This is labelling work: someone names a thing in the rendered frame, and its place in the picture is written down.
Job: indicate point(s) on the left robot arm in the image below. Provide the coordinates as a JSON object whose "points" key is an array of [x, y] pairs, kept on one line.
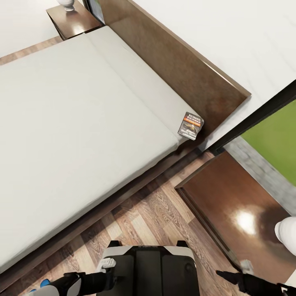
{"points": [[81, 284]]}

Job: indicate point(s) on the sandal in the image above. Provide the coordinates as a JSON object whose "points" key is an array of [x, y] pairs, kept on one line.
{"points": [[44, 283]]}

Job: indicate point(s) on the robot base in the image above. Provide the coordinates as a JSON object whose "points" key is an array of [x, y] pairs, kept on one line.
{"points": [[153, 270]]}

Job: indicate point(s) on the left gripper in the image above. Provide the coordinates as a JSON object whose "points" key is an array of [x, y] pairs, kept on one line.
{"points": [[105, 282]]}

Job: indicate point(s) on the hardback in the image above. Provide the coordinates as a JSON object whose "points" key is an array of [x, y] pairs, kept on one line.
{"points": [[190, 126]]}

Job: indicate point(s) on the nightstand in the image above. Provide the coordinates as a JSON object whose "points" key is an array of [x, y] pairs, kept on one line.
{"points": [[240, 216], [70, 24]]}

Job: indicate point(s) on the bed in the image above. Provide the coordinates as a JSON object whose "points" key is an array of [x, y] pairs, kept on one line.
{"points": [[88, 122]]}

